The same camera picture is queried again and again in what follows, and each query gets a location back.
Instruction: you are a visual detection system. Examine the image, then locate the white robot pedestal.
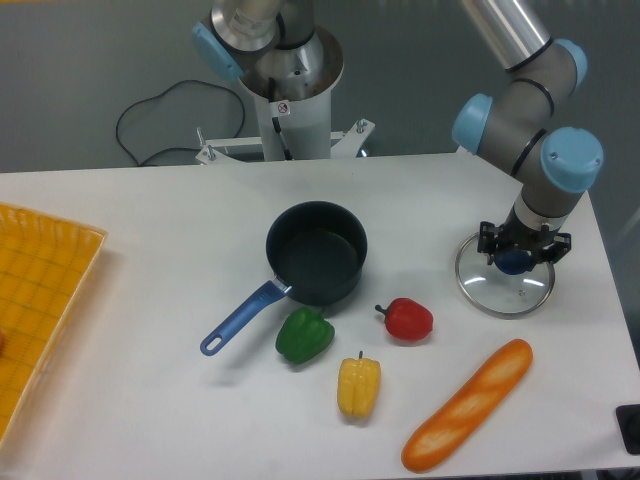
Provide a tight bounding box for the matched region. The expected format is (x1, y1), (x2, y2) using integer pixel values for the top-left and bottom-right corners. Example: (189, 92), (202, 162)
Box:
(193, 25), (375, 161)

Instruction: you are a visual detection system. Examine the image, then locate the black cable on floor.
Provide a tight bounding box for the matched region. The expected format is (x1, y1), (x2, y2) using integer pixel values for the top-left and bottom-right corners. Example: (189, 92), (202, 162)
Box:
(115, 80), (246, 167)

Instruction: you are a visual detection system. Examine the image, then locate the glass lid blue knob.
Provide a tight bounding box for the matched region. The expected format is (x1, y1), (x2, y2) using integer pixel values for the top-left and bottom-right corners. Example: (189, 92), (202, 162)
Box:
(454, 233), (555, 319)

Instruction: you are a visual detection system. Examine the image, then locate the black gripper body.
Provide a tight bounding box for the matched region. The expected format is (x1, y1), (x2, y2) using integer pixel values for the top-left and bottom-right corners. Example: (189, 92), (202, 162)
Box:
(498, 217), (553, 258)

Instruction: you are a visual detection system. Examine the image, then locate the red bell pepper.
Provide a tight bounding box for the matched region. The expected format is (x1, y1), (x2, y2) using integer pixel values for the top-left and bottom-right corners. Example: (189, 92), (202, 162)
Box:
(375, 297), (434, 342)

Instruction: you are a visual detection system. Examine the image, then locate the black device at edge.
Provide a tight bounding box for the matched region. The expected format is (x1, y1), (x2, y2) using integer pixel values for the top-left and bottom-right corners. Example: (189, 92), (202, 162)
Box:
(615, 404), (640, 455)

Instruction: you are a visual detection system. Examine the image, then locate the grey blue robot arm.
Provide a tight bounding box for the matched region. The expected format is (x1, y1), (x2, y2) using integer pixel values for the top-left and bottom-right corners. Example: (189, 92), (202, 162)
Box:
(192, 1), (604, 275)

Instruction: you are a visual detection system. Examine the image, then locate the orange baguette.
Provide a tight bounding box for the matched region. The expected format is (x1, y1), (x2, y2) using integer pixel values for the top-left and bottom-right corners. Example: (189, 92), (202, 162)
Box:
(401, 339), (534, 473)

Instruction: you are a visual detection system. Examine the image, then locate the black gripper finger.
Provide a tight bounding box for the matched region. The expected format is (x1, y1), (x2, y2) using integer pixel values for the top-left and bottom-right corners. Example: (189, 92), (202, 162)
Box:
(477, 221), (500, 265)
(534, 233), (571, 264)

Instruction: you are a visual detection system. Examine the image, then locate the yellow woven basket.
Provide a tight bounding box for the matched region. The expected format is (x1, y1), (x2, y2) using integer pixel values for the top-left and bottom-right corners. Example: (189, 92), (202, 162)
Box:
(1, 203), (107, 440)

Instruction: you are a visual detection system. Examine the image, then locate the green bell pepper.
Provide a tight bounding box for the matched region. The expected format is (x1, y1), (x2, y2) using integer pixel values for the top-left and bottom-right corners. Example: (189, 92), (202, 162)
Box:
(275, 307), (335, 365)

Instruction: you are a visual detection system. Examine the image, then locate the dark saucepan blue handle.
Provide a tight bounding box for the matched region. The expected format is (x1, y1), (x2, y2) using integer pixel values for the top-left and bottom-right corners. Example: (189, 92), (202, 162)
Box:
(200, 201), (368, 356)

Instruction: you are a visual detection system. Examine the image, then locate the yellow bell pepper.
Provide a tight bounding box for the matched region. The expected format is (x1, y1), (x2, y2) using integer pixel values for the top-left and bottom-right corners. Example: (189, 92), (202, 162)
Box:
(337, 351), (381, 419)

